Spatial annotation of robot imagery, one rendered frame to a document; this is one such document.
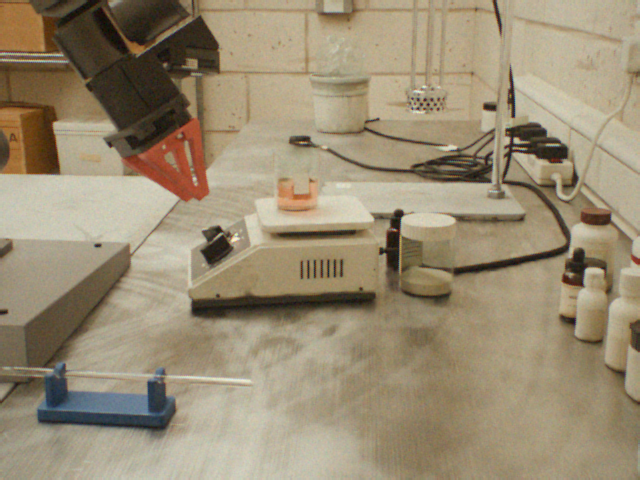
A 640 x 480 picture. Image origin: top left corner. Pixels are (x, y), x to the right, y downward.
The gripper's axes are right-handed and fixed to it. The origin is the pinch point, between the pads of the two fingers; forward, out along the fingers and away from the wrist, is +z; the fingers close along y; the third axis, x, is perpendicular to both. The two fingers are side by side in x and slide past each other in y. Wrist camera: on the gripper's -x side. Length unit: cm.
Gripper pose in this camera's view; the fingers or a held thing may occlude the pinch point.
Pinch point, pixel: (193, 191)
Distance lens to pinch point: 92.5
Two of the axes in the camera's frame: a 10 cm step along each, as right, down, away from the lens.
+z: 5.1, 8.0, 3.0
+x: -7.0, 6.0, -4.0
